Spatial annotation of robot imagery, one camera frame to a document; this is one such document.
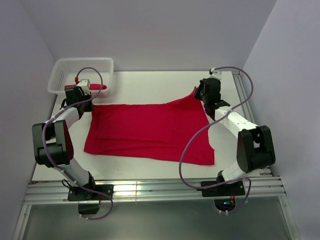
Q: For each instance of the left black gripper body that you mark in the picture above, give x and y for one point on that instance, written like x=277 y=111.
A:
x=87 y=105

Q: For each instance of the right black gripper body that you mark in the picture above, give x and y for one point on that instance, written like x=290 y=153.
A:
x=199 y=94

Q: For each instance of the red t shirt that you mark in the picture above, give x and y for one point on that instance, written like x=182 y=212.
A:
x=97 y=87
x=154 y=131

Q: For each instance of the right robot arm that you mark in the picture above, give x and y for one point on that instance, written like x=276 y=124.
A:
x=255 y=148

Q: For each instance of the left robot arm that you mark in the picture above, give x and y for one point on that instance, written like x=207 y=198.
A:
x=53 y=146

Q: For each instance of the rolled red t shirt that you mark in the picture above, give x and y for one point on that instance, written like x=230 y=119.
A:
x=97 y=87

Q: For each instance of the white plastic basket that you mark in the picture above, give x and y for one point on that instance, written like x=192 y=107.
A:
x=65 y=70

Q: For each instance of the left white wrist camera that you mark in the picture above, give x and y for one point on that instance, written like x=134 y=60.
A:
x=83 y=83

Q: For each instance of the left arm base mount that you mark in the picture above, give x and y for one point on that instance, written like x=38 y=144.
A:
x=89 y=202

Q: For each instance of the aluminium front rail frame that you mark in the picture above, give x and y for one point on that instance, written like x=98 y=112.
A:
x=54 y=193

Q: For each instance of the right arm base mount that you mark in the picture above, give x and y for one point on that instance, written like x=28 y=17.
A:
x=225 y=195

